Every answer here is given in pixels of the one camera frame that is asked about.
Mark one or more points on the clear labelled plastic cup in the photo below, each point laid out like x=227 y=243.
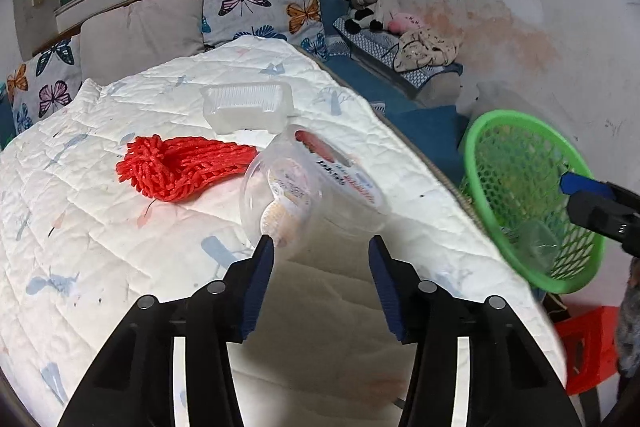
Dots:
x=310 y=192

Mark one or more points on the clear plastic box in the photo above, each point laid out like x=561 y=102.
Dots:
x=245 y=107

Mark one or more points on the beige pillow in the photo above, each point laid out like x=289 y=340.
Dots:
x=140 y=32

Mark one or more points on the white quilted blanket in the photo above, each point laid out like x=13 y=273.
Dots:
x=125 y=232

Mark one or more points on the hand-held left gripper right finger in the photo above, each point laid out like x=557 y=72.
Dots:
x=390 y=292

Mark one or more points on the pink plush toy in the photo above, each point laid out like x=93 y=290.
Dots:
x=407 y=23

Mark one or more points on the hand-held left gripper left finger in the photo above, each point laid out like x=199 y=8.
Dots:
x=255 y=292

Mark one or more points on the blue sofa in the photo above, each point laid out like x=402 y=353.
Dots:
x=430 y=132

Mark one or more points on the butterfly print pillow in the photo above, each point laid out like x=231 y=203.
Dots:
x=45 y=87
x=265 y=12

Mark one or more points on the green plastic basket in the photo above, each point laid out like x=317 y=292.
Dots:
x=510 y=167

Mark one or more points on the black white cow plush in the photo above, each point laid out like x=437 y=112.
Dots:
x=377 y=2

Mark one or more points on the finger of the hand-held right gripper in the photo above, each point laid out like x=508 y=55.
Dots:
x=585 y=186
x=600 y=214

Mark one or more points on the grey blue cloth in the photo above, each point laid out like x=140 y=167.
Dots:
x=630 y=322

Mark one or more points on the spotted beige cloth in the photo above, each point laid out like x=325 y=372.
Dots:
x=425 y=49

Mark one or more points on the blue patterned mat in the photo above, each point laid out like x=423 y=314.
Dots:
x=367 y=42

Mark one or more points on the red mesh net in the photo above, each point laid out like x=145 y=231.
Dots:
x=185 y=167

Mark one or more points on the red plastic stool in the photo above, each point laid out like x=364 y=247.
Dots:
x=590 y=347

